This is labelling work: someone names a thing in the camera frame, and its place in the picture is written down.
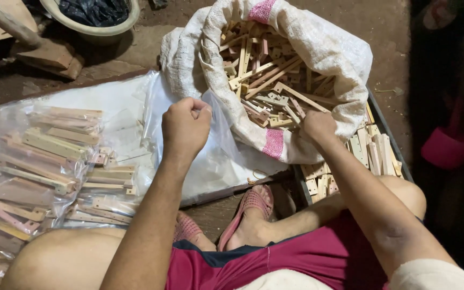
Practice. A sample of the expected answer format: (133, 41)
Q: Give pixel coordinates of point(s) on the cream plastic basin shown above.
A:
(107, 34)

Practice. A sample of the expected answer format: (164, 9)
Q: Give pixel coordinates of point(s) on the pink sandal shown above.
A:
(185, 229)
(252, 199)

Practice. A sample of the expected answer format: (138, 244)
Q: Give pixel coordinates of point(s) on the black plastic bag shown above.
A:
(95, 12)

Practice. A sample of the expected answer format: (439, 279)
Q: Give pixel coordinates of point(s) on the person's right hand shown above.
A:
(320, 127)

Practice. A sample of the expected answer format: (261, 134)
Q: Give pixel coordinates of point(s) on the person's left leg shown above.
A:
(63, 261)

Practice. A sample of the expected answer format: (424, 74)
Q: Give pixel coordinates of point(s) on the person's left fingers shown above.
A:
(202, 109)

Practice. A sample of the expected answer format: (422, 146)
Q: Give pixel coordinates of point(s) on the pink plastic container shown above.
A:
(449, 147)

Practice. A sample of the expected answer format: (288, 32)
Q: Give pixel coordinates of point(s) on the stack of empty clear bags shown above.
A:
(111, 100)

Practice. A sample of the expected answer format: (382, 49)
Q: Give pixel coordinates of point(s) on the heap of loose wooden strips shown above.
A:
(264, 76)

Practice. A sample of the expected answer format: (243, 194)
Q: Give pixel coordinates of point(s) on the row of stacked wooden strips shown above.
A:
(377, 153)

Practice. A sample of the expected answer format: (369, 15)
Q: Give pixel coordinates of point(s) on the person's left hand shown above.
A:
(183, 129)

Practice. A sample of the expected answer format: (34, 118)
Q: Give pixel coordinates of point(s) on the pile of bagged wooden strips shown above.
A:
(34, 161)

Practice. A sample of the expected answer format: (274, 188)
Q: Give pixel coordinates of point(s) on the maroon shorts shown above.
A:
(296, 257)

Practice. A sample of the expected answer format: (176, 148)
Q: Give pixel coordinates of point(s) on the person's right leg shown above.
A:
(308, 217)

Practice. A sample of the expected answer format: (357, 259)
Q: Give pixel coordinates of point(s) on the white woven sack pink stripes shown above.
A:
(328, 44)

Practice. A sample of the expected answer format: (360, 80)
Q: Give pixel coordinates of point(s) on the clear plastic bag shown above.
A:
(222, 133)

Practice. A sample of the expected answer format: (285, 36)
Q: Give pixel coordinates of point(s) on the grey metal tray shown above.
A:
(393, 141)

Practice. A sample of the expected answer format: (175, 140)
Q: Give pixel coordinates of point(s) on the person's leg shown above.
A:
(63, 261)
(308, 217)

